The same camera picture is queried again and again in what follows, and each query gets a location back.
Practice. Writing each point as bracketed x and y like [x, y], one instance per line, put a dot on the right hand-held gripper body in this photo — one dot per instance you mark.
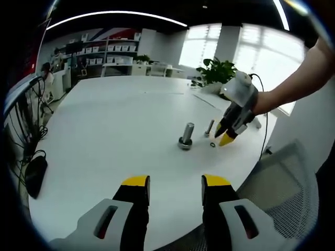
[239, 91]

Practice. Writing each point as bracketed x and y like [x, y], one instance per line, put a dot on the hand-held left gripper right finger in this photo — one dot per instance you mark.
[225, 209]

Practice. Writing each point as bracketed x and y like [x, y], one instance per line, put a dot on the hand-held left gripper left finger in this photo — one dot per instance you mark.
[120, 217]

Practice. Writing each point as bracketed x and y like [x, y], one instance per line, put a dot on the thin threaded steel stud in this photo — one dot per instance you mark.
[210, 128]

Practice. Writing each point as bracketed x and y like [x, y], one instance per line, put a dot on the thick threaded steel stud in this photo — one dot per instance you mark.
[188, 130]

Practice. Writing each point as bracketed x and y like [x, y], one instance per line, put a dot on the large steel washer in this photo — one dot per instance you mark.
[185, 148]
[180, 141]

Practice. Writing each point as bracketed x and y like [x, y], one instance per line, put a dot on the person's right hand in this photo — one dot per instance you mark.
[268, 103]

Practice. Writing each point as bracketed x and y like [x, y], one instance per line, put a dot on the white handheld controller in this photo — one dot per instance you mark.
[257, 123]

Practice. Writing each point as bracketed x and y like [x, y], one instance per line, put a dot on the potted green plant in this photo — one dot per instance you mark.
[218, 72]

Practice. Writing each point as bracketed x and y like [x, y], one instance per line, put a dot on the window with white blinds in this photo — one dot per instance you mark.
[199, 49]
[267, 57]

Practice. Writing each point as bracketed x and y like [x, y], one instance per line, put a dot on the grey mesh office chair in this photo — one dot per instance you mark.
[285, 188]

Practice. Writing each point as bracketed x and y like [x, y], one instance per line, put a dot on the white slatted chair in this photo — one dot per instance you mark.
[158, 70]

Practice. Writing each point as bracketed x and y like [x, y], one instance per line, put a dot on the white ceiling light strip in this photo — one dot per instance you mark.
[281, 14]
[115, 12]

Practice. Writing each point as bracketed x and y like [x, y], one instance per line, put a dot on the black computer mouse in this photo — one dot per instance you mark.
[35, 175]

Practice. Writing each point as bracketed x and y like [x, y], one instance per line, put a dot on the small green desk plant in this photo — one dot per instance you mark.
[142, 58]

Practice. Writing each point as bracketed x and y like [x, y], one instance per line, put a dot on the white background desk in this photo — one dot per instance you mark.
[117, 65]

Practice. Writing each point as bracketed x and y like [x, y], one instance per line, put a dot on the row of white storage bins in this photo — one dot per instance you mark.
[120, 48]

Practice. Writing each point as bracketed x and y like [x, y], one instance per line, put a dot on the grey storage shelf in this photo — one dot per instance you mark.
[110, 41]

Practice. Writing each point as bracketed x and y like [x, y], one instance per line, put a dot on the white low cabinet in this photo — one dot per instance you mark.
[62, 78]

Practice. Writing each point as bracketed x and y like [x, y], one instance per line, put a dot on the black laptop stand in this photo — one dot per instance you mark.
[24, 90]

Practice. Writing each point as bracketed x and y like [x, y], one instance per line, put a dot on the black monitor on stand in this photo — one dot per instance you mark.
[72, 48]

